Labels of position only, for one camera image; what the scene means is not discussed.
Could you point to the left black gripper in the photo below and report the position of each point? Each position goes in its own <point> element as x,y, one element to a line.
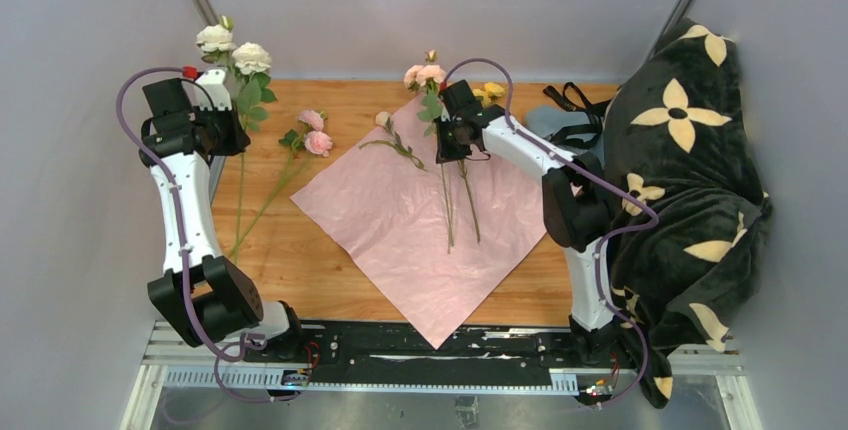
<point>227,116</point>

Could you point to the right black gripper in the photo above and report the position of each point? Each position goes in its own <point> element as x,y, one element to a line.
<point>446,154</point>

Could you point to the small bud leafy sprig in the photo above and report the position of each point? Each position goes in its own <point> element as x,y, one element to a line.
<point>384,121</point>

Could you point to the white fake rose stem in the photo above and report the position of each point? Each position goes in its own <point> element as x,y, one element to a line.
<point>249,65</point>

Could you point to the pink wrapping paper sheet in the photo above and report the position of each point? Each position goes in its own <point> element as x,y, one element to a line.
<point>389,218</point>

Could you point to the pink fake flower stem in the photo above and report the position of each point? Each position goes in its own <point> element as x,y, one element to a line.
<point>303,144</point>

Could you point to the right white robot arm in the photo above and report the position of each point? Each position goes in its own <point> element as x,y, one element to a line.
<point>576,204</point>

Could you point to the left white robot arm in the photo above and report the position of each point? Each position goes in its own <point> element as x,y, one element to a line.
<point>203,295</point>

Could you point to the light blue cloth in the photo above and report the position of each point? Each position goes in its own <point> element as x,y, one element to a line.
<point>573,130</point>

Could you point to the dark floral blanket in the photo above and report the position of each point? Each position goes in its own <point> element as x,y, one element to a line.
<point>697,215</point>

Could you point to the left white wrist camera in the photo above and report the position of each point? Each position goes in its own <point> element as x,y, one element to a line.
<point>211,91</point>

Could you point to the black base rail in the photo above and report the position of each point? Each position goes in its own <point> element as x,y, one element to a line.
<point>394,357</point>

